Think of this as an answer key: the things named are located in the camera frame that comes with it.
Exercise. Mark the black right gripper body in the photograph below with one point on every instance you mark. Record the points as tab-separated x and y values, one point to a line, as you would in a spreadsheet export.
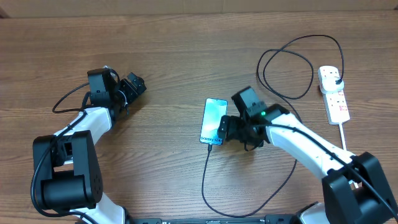
239	130

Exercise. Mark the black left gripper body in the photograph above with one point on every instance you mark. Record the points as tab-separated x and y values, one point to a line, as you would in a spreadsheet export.
126	93

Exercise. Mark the black Samsung smartphone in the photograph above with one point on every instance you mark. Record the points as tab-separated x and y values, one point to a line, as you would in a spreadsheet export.
214	110

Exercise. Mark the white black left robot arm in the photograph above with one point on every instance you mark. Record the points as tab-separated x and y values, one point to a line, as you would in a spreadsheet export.
67	178

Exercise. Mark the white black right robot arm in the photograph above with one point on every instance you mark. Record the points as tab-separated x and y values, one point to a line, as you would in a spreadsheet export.
355	188

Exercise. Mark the white charger plug adapter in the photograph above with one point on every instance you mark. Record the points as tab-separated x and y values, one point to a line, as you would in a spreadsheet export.
331	84

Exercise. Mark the white power strip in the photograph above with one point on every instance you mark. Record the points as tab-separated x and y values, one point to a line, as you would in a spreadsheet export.
335	103

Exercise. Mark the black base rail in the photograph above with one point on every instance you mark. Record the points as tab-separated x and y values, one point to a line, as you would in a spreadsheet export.
211	220

